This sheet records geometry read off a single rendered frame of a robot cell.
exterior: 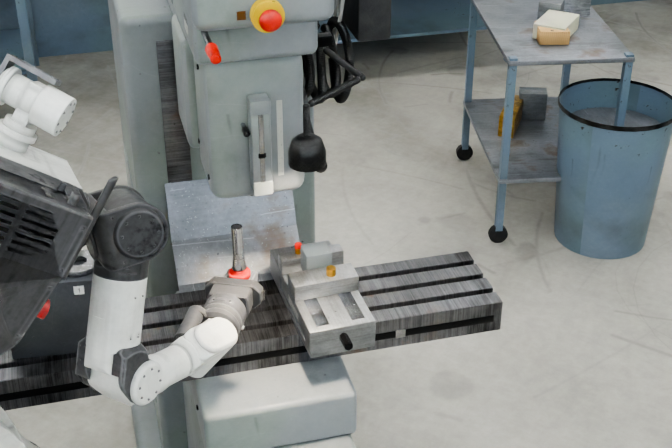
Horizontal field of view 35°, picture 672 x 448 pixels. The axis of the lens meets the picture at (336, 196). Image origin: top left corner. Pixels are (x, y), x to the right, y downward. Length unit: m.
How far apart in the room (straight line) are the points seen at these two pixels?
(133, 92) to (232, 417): 0.80
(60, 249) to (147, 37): 1.04
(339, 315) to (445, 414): 1.40
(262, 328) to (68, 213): 0.95
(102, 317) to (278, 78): 0.62
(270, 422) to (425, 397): 1.45
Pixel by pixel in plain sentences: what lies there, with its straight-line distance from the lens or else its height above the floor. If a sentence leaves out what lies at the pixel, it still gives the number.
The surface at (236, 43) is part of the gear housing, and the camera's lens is 2.04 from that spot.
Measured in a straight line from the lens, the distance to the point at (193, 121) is 2.34.
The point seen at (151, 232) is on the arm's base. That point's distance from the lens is 1.72.
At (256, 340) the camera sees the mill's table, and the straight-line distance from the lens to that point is 2.40.
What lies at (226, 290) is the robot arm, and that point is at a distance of 2.21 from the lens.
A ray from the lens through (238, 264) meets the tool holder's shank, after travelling 2.25.
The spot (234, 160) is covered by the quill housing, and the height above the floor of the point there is 1.41.
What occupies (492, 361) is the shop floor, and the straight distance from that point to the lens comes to 3.93.
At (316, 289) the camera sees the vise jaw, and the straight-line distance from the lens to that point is 2.39.
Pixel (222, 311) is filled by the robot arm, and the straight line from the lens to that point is 2.12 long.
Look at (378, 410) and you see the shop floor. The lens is 3.69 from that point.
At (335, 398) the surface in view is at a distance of 2.37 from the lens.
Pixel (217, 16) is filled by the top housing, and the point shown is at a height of 1.76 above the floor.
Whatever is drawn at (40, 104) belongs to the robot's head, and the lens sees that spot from 1.69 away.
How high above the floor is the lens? 2.41
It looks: 29 degrees down
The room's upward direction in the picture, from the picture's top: straight up
